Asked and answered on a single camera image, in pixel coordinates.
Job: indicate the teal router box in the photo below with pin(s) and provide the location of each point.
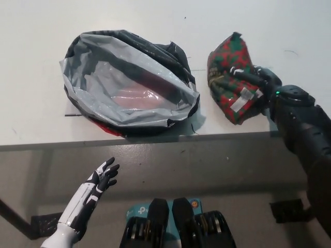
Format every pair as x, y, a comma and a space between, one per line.
137, 210

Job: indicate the black plastic bag grey inside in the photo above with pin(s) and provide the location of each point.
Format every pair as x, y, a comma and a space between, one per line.
98, 85

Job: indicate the red green patterned cloth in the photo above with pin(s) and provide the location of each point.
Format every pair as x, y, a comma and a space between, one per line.
232, 56

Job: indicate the black metal table leg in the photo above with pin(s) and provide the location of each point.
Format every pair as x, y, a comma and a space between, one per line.
15, 219

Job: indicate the pink packet in clear plastic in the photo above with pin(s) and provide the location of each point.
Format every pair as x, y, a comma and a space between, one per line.
137, 99

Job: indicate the black thread scrap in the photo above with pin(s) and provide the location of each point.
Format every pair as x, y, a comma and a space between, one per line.
194, 130

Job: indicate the thin black tape strip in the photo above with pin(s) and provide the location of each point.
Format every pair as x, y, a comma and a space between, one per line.
73, 115

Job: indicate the white and black left hand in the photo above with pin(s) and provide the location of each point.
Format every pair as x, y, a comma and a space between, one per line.
82, 199

